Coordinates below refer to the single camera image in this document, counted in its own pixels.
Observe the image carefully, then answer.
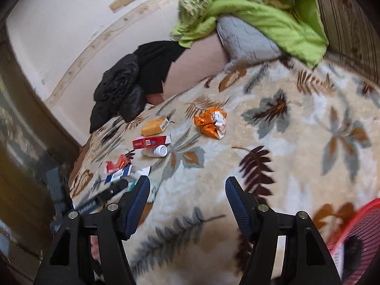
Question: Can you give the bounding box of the torn red white box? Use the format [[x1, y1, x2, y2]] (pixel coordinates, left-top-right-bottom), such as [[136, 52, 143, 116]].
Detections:
[[106, 154, 131, 174]]

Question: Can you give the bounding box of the blue white medicine box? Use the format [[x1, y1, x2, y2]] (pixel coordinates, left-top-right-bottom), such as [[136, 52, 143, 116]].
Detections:
[[104, 165, 151, 184]]

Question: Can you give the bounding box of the red cigarette pack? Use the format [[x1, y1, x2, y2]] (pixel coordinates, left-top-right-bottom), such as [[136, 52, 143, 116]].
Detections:
[[132, 135, 171, 150]]

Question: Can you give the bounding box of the white pill bottle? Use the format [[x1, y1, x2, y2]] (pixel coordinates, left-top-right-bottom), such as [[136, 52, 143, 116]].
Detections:
[[142, 145, 168, 158]]

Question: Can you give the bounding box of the orange yellow box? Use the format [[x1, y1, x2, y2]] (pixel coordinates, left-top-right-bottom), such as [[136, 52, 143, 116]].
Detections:
[[141, 118, 169, 137]]

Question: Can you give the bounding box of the orange foil wrapper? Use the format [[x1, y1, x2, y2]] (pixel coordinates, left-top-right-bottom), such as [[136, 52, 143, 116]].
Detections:
[[193, 107, 227, 140]]

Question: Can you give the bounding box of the red mesh trash basket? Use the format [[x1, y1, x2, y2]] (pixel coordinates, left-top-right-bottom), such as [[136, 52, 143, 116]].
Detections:
[[328, 199, 380, 284]]

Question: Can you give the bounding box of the person left hand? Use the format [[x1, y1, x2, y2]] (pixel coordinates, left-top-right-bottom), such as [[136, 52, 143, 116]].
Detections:
[[90, 235, 100, 260]]

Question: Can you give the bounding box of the wooden glass door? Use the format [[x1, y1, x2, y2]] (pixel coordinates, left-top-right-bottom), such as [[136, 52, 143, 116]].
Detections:
[[1, 26, 79, 284]]

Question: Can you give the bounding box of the black puffer jacket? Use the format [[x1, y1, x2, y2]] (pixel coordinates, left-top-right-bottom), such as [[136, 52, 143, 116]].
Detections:
[[90, 53, 147, 133]]

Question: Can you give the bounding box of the floral fleece blanket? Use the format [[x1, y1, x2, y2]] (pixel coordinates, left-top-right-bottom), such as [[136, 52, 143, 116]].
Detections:
[[70, 59, 379, 284]]

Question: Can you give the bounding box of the black cloth garment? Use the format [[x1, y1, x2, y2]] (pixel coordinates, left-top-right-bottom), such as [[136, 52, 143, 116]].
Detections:
[[133, 41, 185, 95]]

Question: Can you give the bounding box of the grey quilted pillow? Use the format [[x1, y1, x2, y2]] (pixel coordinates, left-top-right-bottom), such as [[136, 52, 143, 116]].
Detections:
[[216, 15, 286, 73]]

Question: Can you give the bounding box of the green patterned quilt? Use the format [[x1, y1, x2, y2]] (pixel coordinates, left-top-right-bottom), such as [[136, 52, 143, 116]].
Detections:
[[171, 0, 328, 67]]

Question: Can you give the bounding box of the beige wall switch plate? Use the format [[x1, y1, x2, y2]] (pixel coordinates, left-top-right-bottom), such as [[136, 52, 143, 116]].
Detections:
[[109, 0, 135, 12]]

